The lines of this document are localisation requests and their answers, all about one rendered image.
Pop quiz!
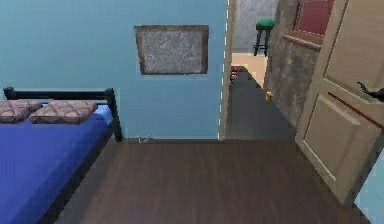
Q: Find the green stool with black legs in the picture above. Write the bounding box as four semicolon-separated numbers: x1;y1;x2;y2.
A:
252;18;276;57

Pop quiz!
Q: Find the brown quilted pillow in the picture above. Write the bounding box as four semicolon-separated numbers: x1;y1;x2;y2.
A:
0;100;43;124
29;100;99;125

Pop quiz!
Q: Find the red window with wooden sill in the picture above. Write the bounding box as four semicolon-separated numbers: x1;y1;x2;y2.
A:
281;0;336;52

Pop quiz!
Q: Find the beige panelled room door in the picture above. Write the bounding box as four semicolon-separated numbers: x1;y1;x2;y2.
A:
294;0;384;208

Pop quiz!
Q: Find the grey picture in brown frame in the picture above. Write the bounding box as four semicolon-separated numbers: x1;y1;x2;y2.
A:
134;24;210;76

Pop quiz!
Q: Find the blue bed with black frame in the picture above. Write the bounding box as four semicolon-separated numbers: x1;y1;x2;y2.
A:
0;86;124;224

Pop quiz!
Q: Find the black door handle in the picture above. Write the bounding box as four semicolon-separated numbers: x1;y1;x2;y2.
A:
356;81;384;103

